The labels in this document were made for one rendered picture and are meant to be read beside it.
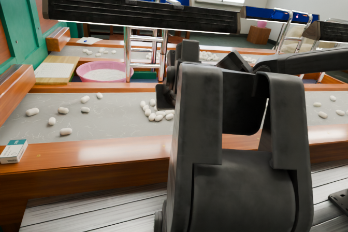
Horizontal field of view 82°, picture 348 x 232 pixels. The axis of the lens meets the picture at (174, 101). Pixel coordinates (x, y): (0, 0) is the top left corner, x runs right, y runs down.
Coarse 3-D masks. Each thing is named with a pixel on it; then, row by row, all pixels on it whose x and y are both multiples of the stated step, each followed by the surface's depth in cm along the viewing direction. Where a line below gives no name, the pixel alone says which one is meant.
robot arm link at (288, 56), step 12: (336, 48) 49; (264, 60) 55; (276, 60) 53; (288, 60) 52; (300, 60) 51; (312, 60) 50; (324, 60) 49; (336, 60) 48; (276, 72) 54; (288, 72) 53; (300, 72) 52; (312, 72) 51
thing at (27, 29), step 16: (0, 0) 64; (16, 0) 76; (32, 0) 88; (0, 16) 66; (16, 16) 76; (32, 16) 89; (0, 32) 66; (16, 32) 74; (32, 32) 90; (48, 32) 108; (0, 48) 66; (16, 48) 74; (32, 48) 90; (0, 64) 66
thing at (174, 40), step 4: (160, 28) 307; (160, 32) 309; (180, 32) 332; (160, 36) 312; (172, 36) 330; (176, 36) 333; (180, 36) 336; (168, 40) 301; (172, 40) 304; (176, 40) 307; (180, 40) 310
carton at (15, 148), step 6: (12, 144) 49; (18, 144) 49; (24, 144) 50; (6, 150) 47; (12, 150) 47; (18, 150) 48; (24, 150) 50; (0, 156) 45; (6, 156) 46; (12, 156) 46; (18, 156) 47; (6, 162) 46; (12, 162) 47; (18, 162) 47
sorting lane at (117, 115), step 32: (32, 96) 76; (64, 96) 79; (96, 96) 82; (128, 96) 85; (320, 96) 110; (0, 128) 59; (32, 128) 61; (96, 128) 65; (128, 128) 66; (160, 128) 68
